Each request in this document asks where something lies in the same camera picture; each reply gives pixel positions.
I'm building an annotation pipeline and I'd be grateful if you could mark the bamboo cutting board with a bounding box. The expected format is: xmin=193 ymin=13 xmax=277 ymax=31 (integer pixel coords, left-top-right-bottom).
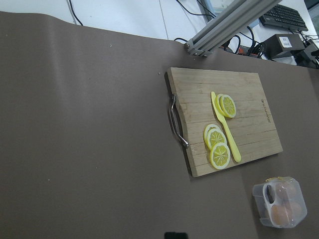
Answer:
xmin=165 ymin=67 xmax=284 ymax=178

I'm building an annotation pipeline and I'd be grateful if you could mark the lemon slice under front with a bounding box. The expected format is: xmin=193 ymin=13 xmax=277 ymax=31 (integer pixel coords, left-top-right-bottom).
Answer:
xmin=214 ymin=94 xmax=225 ymax=116

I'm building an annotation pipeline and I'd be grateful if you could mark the black computer keyboard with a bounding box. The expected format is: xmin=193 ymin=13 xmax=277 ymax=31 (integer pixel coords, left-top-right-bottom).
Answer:
xmin=259 ymin=4 xmax=308 ymax=31

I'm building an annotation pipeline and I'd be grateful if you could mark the lemon slice middle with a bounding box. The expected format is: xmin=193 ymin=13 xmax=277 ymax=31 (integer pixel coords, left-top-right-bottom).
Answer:
xmin=207 ymin=128 xmax=227 ymax=149

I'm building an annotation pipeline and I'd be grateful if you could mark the aluminium frame post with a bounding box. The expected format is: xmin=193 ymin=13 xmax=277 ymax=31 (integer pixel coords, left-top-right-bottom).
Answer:
xmin=185 ymin=0 xmax=279 ymax=57

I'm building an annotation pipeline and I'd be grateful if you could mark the lemon slice single front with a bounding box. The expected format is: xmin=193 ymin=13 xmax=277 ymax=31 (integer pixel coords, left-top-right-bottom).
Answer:
xmin=220 ymin=95 xmax=236 ymax=118

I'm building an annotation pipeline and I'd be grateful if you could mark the lemon slice top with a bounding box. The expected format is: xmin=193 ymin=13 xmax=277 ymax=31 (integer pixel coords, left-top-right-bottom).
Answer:
xmin=209 ymin=142 xmax=230 ymax=170

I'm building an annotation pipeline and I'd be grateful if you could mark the brown egg in box front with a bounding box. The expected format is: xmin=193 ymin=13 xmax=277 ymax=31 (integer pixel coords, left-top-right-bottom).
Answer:
xmin=286 ymin=201 xmax=302 ymax=219

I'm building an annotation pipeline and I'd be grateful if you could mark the clear plastic egg box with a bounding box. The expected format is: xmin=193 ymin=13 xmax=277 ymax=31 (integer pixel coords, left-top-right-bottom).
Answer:
xmin=252 ymin=177 xmax=308 ymax=228

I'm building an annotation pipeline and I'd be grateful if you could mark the small black box device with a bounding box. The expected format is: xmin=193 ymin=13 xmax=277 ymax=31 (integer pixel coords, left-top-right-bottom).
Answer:
xmin=262 ymin=34 xmax=305 ymax=59

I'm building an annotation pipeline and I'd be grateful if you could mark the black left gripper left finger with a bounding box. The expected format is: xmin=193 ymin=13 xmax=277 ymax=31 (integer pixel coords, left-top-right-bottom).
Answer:
xmin=164 ymin=232 xmax=176 ymax=239

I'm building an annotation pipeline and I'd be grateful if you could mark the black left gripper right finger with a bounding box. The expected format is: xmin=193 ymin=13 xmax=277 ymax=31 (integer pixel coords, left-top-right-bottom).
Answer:
xmin=175 ymin=233 xmax=187 ymax=239

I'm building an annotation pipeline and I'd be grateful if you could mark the brown egg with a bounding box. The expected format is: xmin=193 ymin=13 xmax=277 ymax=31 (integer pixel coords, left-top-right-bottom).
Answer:
xmin=276 ymin=185 xmax=297 ymax=201
xmin=271 ymin=205 xmax=292 ymax=226
xmin=286 ymin=201 xmax=302 ymax=219

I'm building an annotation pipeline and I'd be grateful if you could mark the yellow plastic knife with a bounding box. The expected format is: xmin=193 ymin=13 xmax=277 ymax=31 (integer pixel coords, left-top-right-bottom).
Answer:
xmin=210 ymin=92 xmax=242 ymax=163

